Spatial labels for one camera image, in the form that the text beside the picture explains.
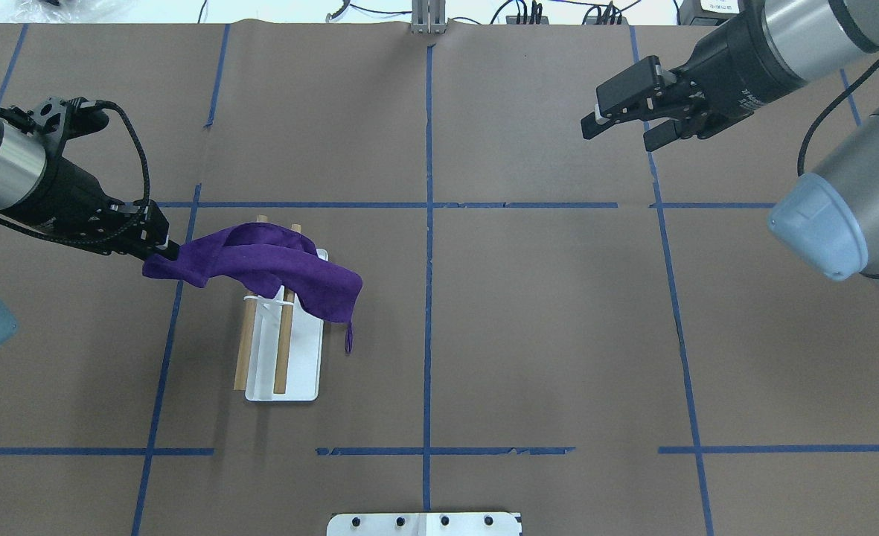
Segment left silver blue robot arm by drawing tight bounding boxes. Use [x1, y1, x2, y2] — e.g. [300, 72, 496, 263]
[0, 96, 180, 261]

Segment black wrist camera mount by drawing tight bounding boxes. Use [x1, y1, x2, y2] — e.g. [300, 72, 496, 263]
[0, 96, 109, 147]

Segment purple towel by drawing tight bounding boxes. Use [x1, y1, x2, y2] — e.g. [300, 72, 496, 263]
[142, 223, 363, 353]

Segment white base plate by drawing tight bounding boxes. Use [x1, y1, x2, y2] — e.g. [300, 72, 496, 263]
[326, 511, 523, 535]

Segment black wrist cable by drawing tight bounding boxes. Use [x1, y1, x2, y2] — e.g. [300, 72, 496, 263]
[0, 100, 151, 246]

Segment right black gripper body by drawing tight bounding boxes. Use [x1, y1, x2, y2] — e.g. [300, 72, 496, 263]
[594, 11, 790, 139]

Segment aluminium frame post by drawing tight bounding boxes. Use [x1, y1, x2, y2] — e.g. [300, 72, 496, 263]
[411, 0, 448, 34]

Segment white rack with wooden rods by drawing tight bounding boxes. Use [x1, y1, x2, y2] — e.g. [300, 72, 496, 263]
[232, 215, 329, 402]

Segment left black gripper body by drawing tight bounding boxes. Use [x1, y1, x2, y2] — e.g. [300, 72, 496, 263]
[15, 157, 170, 258]

